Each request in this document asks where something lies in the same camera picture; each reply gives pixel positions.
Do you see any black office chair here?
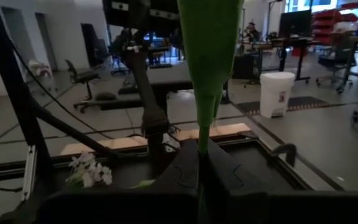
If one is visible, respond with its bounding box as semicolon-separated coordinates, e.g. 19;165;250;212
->
316;30;357;94
65;58;117;114

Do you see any red poppy bunch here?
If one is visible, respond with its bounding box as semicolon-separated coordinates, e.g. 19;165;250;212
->
176;0;245;224

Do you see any black monitor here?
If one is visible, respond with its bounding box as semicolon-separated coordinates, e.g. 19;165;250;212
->
278;9;313;40

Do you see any white flower bunch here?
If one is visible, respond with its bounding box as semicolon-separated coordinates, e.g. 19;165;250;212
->
65;151;114;189

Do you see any tall black cabinet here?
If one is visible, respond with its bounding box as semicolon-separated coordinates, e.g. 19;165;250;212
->
81;23;110;63

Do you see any person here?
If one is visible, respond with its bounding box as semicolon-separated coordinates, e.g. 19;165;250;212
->
244;21;260;43

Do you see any large black desk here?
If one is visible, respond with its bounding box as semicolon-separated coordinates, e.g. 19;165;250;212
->
116;60;231;105

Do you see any white trash bin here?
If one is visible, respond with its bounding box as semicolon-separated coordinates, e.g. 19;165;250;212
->
259;71;296;119

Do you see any black clamp lever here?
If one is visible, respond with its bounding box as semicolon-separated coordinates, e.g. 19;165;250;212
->
270;142;298;168

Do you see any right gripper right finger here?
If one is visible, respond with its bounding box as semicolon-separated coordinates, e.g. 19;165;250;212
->
206;140;269;200

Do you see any black striped floor mat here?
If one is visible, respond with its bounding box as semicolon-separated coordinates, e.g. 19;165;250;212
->
237;95;331;116

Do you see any red bin shelf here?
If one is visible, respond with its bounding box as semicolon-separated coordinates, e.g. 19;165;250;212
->
311;2;358;45

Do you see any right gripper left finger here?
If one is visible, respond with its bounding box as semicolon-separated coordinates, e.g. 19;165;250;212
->
153;139;203;200

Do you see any silver frame plate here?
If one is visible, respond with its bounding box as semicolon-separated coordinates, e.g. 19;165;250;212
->
21;145;37;200

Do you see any black legged desk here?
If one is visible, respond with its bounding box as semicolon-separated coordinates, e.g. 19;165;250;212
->
253;36;323;84

